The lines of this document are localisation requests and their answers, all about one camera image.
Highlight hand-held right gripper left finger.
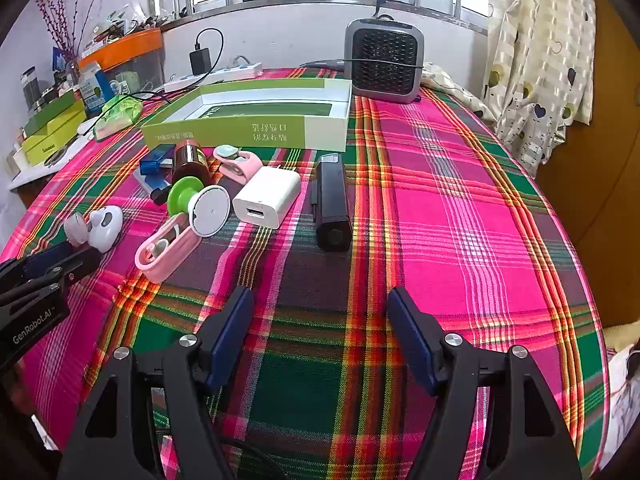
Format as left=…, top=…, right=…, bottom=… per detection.
left=56, top=285, right=255, bottom=480

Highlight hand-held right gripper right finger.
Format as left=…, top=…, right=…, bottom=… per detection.
left=387, top=286, right=583, bottom=480

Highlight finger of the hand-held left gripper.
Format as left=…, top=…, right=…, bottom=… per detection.
left=0, top=243, right=74, bottom=287
left=0, top=247, right=105, bottom=312

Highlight white panda suction holder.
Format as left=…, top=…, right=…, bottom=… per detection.
left=65, top=205, right=124, bottom=253

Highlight pink clip with white cap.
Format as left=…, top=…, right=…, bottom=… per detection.
left=135, top=212, right=202, bottom=283

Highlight green and white suction holder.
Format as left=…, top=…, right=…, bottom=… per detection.
left=167, top=175, right=234, bottom=239

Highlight blue plastic box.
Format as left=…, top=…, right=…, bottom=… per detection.
left=134, top=145, right=177, bottom=192

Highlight white charger adapter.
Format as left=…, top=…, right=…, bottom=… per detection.
left=232, top=165, right=302, bottom=231

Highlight brown bottle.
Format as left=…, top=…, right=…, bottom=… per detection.
left=172, top=142, right=211, bottom=186

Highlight black rectangular device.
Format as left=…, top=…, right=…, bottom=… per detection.
left=311, top=155, right=352, bottom=253

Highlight pink clip with teal disc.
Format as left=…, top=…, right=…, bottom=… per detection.
left=212, top=145, right=262, bottom=186

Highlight green and white cardboard box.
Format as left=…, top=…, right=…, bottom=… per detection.
left=141, top=78, right=353, bottom=153

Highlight lime green cardboard box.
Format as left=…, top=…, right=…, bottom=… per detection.
left=22, top=115, right=88, bottom=166

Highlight pink plaid blanket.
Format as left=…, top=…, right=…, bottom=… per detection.
left=0, top=67, right=611, bottom=480

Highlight dark green cardboard box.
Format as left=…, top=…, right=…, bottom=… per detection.
left=24, top=92, right=86, bottom=136

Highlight green wipes packet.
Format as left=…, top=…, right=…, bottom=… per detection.
left=93, top=95, right=143, bottom=141

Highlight dark glass jar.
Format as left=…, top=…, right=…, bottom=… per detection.
left=20, top=67, right=43, bottom=111

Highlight blue and white carton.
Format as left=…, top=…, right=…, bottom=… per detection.
left=80, top=62, right=113, bottom=113

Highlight storage bin with orange lid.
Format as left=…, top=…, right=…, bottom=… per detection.
left=77, top=28, right=166, bottom=93

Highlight white and blue power strip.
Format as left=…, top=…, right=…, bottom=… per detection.
left=164, top=61, right=263, bottom=93

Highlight black power adapter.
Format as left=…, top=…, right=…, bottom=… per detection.
left=189, top=49, right=213, bottom=75

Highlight dried flower branches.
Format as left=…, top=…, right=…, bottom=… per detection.
left=37, top=0, right=111, bottom=63

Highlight wooden wardrobe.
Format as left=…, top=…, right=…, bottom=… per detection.
left=535, top=0, right=640, bottom=291

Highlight grey portable heater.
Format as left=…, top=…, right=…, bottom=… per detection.
left=344, top=17, right=425, bottom=104

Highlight cream patterned curtain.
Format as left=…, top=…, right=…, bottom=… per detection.
left=482, top=0, right=598, bottom=168

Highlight black adapter cable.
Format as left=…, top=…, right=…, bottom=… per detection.
left=115, top=27, right=227, bottom=107

